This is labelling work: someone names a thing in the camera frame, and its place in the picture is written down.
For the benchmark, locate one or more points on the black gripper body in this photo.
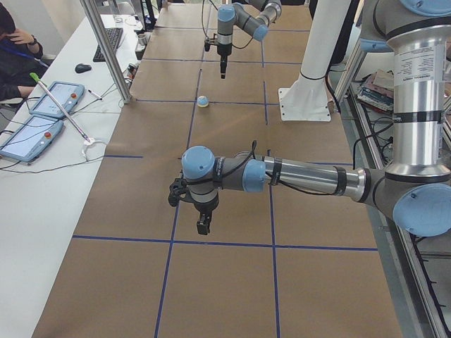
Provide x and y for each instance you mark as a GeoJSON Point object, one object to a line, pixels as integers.
{"type": "Point", "coordinates": [203, 208]}
{"type": "Point", "coordinates": [224, 53]}

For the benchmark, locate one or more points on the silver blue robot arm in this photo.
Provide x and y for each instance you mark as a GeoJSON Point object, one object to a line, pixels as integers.
{"type": "Point", "coordinates": [231, 15]}
{"type": "Point", "coordinates": [414, 189]}

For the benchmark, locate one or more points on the metal cup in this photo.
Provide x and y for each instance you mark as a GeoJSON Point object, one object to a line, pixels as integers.
{"type": "Point", "coordinates": [142, 39]}

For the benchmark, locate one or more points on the black marker pen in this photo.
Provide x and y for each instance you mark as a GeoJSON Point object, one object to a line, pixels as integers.
{"type": "Point", "coordinates": [95, 95]}

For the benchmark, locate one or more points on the black computer mouse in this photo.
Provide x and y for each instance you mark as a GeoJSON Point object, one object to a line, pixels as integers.
{"type": "Point", "coordinates": [82, 68]}

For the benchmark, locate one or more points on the stack of books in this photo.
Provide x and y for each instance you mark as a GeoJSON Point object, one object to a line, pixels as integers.
{"type": "Point", "coordinates": [377, 91]}

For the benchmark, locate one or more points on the upper blue teach pendant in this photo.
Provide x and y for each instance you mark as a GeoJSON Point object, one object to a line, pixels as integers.
{"type": "Point", "coordinates": [66, 93]}

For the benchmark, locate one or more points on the blue teach pendant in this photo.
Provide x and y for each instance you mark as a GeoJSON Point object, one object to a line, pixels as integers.
{"type": "Point", "coordinates": [66, 93]}
{"type": "Point", "coordinates": [31, 139]}

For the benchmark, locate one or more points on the lower blue teach pendant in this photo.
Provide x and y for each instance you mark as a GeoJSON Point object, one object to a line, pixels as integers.
{"type": "Point", "coordinates": [31, 139]}

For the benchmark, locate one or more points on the long rod with green tip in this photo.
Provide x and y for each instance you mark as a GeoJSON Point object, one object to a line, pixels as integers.
{"type": "Point", "coordinates": [36, 78]}

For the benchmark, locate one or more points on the seated person in black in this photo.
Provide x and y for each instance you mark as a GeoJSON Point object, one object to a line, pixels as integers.
{"type": "Point", "coordinates": [21, 55]}

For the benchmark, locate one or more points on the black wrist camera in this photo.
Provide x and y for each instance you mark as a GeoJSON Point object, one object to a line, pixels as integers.
{"type": "Point", "coordinates": [178, 192]}
{"type": "Point", "coordinates": [209, 42]}

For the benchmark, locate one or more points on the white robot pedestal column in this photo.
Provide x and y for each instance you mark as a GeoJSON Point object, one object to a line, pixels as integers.
{"type": "Point", "coordinates": [306, 99]}

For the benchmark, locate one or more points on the aluminium frame post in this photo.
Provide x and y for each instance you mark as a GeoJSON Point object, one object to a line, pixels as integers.
{"type": "Point", "coordinates": [97, 25]}

